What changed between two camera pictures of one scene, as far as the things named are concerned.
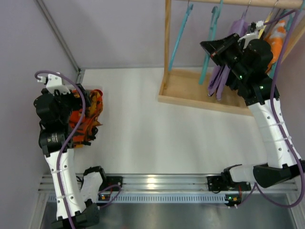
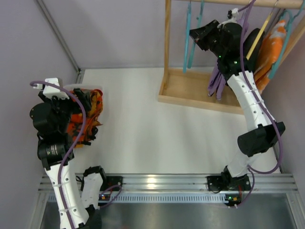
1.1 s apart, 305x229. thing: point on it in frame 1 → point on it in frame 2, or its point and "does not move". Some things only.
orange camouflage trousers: [87, 130] does not move
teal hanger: [179, 35] → [187, 38]
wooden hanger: [267, 20] does not move
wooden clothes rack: [190, 88] does not move
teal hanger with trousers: [216, 16] → [200, 16]
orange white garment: [276, 37] does not move
